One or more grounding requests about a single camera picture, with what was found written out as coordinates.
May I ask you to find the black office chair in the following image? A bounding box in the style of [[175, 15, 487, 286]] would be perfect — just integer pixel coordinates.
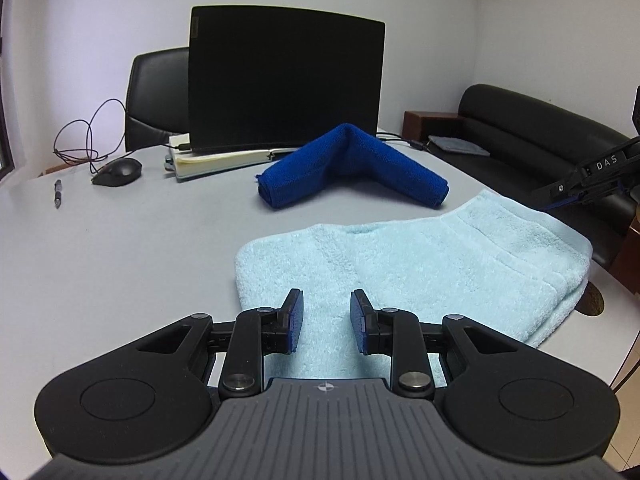
[[124, 46, 191, 152]]

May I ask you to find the brown round object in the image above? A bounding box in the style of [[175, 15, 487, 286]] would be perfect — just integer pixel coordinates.
[[580, 282, 606, 317]]

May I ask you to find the dark window frame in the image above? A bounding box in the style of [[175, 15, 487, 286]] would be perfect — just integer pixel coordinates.
[[0, 0, 16, 181]]

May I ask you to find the black computer mouse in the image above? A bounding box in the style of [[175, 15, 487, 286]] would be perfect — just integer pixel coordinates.
[[91, 158, 143, 188]]

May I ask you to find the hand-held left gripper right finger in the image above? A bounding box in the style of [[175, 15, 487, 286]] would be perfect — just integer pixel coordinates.
[[350, 288, 517, 400]]

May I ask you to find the light blue towel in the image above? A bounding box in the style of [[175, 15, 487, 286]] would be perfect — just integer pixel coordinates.
[[235, 189, 592, 380]]

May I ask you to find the wooden side table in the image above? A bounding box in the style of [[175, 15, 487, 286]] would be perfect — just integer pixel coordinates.
[[403, 110, 464, 144]]

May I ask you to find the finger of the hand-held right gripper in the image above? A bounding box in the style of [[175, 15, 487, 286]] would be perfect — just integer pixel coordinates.
[[531, 174, 588, 212]]

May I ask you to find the black mouse cable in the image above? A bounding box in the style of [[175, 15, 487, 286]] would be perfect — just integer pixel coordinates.
[[52, 99, 129, 174]]

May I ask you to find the black laptop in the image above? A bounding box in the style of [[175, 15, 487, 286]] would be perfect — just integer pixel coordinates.
[[187, 5, 386, 155]]

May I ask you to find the black leather sofa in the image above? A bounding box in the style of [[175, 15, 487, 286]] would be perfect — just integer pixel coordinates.
[[427, 83, 640, 269]]

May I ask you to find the black power cable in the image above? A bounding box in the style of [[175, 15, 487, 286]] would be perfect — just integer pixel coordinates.
[[377, 132, 429, 151]]

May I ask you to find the grey cushion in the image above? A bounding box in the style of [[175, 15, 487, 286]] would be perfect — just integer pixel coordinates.
[[427, 135, 491, 157]]

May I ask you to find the dark blue towel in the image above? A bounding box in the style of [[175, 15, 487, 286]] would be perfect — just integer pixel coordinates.
[[255, 123, 449, 210]]

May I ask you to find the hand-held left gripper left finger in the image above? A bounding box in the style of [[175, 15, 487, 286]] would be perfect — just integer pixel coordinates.
[[135, 288, 304, 398]]

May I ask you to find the white notebook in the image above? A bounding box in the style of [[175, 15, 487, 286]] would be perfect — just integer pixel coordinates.
[[164, 132, 307, 181]]

